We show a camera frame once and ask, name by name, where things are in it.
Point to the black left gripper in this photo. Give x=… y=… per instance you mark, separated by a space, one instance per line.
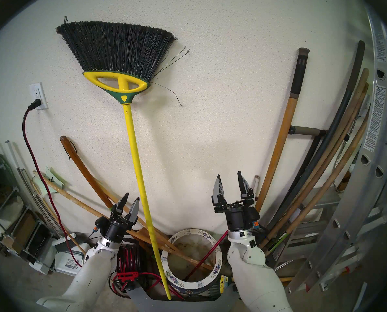
x=117 y=228

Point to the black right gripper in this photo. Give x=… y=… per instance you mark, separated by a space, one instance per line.
x=240 y=217

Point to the yellow broom with black bristles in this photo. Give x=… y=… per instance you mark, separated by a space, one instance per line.
x=136 y=158

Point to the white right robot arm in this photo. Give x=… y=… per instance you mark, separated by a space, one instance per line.
x=255 y=275

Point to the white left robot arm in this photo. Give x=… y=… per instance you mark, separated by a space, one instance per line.
x=89 y=275

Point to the white floral ceramic pot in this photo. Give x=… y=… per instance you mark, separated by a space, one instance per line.
x=172 y=275

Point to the white flat wooden stick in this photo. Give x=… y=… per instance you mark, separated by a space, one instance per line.
x=256 y=184

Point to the light wooden stick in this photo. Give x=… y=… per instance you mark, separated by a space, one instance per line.
x=83 y=205
x=167 y=241

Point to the thin wooden dowel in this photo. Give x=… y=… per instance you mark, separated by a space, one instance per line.
x=80 y=246

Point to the white dustpan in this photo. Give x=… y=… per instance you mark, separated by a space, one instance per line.
x=68 y=261

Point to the pale green plastic blade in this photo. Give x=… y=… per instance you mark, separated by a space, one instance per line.
x=52 y=181

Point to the grey step ladder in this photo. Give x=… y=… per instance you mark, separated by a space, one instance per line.
x=313 y=214

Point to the yellow label box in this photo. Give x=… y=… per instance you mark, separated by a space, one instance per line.
x=223 y=283

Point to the grey metal storage shelf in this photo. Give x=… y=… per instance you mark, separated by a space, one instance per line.
x=39 y=241

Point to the grey metal rods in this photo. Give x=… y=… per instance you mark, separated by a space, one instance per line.
x=34 y=197

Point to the brown cardboard box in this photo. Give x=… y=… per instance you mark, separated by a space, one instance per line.
x=24 y=230

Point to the aluminium extension ladder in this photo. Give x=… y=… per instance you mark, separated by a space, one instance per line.
x=375 y=119

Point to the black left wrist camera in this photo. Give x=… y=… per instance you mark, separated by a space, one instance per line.
x=101 y=223

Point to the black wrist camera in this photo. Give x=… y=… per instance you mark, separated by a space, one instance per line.
x=257 y=222
x=101 y=223

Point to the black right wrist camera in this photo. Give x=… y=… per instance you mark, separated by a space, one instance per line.
x=257 y=222

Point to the white wall outlet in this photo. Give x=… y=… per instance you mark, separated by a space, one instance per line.
x=38 y=95

